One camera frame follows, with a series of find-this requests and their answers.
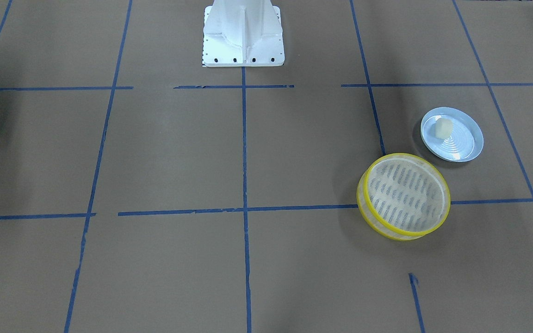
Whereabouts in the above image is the yellow rimmed bamboo steamer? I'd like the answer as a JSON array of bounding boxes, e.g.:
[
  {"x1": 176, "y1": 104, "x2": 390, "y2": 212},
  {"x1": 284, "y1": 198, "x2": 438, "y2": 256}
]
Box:
[{"x1": 357, "y1": 153, "x2": 451, "y2": 241}]

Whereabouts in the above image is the white steamed bun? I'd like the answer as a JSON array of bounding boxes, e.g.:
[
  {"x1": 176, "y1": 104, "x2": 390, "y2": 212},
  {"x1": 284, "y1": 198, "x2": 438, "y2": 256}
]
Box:
[{"x1": 434, "y1": 117, "x2": 453, "y2": 141}]

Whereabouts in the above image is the light blue plate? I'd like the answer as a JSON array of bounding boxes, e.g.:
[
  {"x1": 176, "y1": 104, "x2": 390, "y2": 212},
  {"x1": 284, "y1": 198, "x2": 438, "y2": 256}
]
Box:
[{"x1": 420, "y1": 107, "x2": 484, "y2": 163}]

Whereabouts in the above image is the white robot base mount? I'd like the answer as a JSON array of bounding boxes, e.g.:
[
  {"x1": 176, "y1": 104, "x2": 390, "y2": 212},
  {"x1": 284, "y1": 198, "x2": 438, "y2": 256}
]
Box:
[{"x1": 202, "y1": 0, "x2": 285, "y2": 68}]

